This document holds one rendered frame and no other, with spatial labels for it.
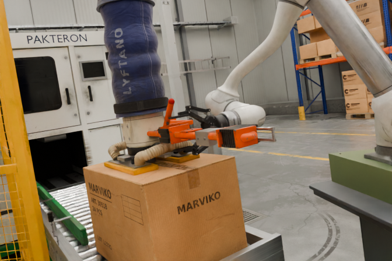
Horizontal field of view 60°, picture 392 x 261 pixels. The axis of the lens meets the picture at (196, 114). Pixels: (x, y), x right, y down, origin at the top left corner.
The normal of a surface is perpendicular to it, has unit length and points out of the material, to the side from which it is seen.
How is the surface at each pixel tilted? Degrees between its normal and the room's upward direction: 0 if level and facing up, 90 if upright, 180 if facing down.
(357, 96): 94
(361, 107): 92
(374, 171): 90
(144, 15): 103
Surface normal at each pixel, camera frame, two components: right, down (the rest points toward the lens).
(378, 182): -0.97, 0.15
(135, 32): 0.29, -0.22
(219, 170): 0.59, -0.04
